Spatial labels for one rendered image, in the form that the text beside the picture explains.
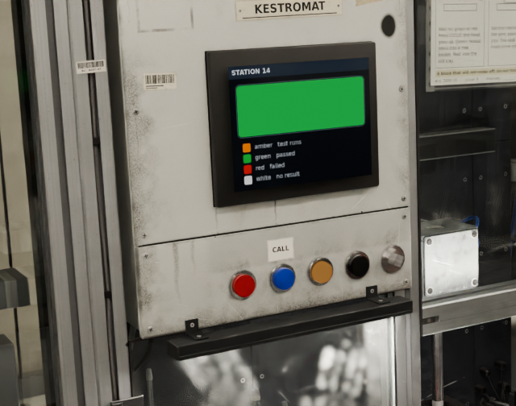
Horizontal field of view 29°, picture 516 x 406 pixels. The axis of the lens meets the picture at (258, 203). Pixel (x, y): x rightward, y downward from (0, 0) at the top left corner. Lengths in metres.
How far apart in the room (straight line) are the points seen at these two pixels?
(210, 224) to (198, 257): 0.05
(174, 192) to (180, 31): 0.20
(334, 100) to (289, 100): 0.07
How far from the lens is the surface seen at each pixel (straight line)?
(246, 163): 1.30
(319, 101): 1.35
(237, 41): 1.31
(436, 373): 1.85
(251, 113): 1.30
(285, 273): 1.37
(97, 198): 1.27
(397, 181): 1.45
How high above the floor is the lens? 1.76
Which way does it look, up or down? 10 degrees down
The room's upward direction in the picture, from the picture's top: 3 degrees counter-clockwise
